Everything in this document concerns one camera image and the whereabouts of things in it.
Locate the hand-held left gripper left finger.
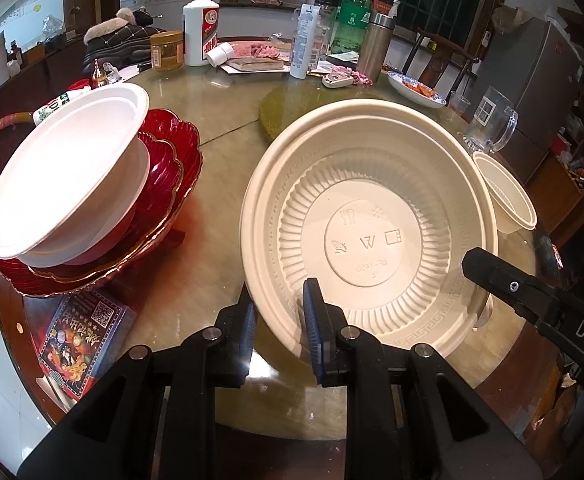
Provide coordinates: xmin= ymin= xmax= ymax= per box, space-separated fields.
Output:
xmin=17 ymin=285 xmax=257 ymax=480

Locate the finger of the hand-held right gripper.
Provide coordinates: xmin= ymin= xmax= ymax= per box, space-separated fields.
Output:
xmin=462 ymin=246 xmax=567 ymax=331

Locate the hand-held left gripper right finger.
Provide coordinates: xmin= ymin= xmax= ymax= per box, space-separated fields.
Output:
xmin=302 ymin=277 xmax=542 ymax=480

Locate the large beige plastic plate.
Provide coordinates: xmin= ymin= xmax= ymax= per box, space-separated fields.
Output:
xmin=239 ymin=99 xmax=498 ymax=341
xmin=242 ymin=110 xmax=492 ymax=361

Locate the small red scalloped plate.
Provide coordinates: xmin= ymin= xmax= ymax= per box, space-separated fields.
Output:
xmin=27 ymin=130 xmax=185 ymax=281

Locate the large red scalloped plate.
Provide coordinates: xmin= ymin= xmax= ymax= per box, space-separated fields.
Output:
xmin=0 ymin=107 xmax=203 ymax=298

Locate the small beige plastic bowl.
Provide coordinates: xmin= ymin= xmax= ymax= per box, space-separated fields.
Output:
xmin=472 ymin=152 xmax=538 ymax=234

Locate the colourful printed box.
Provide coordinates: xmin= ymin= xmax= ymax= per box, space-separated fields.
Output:
xmin=38 ymin=290 xmax=138 ymax=401

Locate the clear glass mug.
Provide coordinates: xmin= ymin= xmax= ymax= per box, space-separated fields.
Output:
xmin=464 ymin=86 xmax=520 ymax=153

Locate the small clear plastic cup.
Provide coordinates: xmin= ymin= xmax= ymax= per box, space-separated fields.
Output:
xmin=449 ymin=91 xmax=472 ymax=121

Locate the grey refrigerator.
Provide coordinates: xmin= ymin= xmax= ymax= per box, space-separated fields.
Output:
xmin=464 ymin=7 xmax=584 ymax=191

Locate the blue white plate with food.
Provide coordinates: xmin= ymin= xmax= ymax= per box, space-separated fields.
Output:
xmin=387 ymin=71 xmax=447 ymax=108

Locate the wooden chair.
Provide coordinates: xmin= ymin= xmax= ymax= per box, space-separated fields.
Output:
xmin=404 ymin=27 xmax=480 ymax=93

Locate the pink key fob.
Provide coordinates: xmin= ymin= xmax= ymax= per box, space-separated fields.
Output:
xmin=322 ymin=71 xmax=373 ymax=88

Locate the small white cup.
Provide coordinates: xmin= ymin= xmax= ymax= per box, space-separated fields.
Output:
xmin=206 ymin=42 xmax=235 ymax=67

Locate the steel thermos flask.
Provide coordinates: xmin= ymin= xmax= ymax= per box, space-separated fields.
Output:
xmin=357 ymin=0 xmax=397 ymax=83

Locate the white tube blue label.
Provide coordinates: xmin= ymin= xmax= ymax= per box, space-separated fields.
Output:
xmin=290 ymin=4 xmax=320 ymax=79

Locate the amber plastic jar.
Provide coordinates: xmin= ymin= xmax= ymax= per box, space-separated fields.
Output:
xmin=150 ymin=31 xmax=185 ymax=72

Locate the white spray bottle green label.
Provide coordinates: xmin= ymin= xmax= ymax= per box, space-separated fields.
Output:
xmin=32 ymin=87 xmax=93 ymax=126

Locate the gold bell-shaped ornament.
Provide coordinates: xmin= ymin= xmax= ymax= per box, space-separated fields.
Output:
xmin=90 ymin=59 xmax=110 ymax=88

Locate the white liquor bottle red cap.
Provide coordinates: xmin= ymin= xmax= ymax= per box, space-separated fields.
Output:
xmin=182 ymin=0 xmax=220 ymax=67

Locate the clear plastic jar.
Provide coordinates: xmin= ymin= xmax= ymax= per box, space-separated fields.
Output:
xmin=314 ymin=0 xmax=340 ymax=56

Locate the green plastic bottle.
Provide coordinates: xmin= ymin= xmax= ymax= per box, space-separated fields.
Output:
xmin=332 ymin=0 xmax=373 ymax=56

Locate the black fur-trimmed jacket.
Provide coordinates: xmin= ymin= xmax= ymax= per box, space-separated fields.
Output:
xmin=83 ymin=7 xmax=167 ymax=68

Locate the wooden sideboard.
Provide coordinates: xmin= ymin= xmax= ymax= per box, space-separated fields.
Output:
xmin=0 ymin=35 xmax=90 ymax=126

